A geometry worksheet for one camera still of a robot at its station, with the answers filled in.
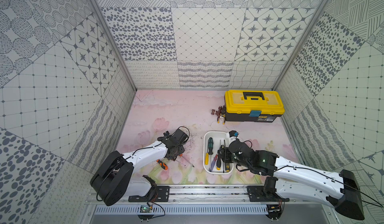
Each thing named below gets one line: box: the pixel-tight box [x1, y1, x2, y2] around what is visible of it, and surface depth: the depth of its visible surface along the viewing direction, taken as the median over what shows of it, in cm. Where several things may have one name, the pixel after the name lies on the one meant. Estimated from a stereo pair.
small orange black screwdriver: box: [156, 159, 169, 171], surface depth 84 cm
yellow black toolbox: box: [224, 90, 285, 123], surface depth 93 cm
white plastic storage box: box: [203, 131, 234, 175], surface depth 86 cm
